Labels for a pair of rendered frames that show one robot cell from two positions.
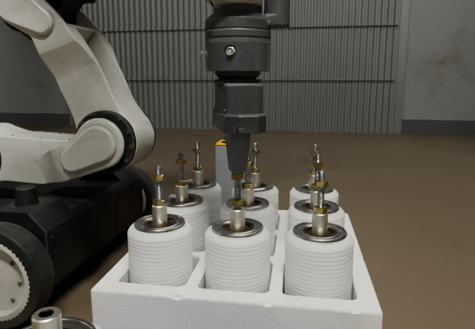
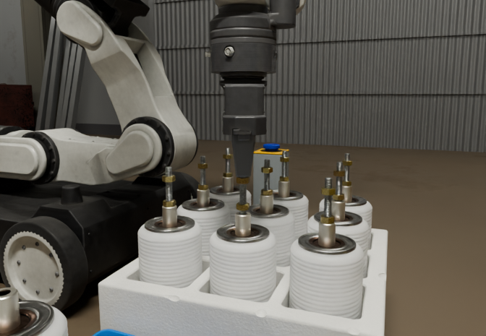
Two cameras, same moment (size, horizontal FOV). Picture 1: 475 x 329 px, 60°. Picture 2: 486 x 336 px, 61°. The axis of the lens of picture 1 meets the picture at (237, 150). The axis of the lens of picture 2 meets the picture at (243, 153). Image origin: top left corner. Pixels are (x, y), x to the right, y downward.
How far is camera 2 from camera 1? 0.11 m
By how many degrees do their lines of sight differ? 11
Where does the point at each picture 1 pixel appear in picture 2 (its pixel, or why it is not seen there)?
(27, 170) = (80, 171)
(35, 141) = (87, 144)
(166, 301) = (164, 300)
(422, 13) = not seen: outside the picture
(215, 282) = (215, 287)
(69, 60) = (116, 69)
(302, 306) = (296, 320)
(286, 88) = (364, 102)
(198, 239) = not seen: hidden behind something
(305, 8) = (385, 19)
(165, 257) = (168, 257)
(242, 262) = (240, 269)
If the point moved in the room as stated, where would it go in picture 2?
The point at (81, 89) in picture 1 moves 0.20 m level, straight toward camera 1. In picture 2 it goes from (127, 96) to (115, 97)
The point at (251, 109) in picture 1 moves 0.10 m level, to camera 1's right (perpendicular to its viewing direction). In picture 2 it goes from (251, 110) to (333, 110)
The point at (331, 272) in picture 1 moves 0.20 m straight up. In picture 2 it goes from (332, 287) to (337, 123)
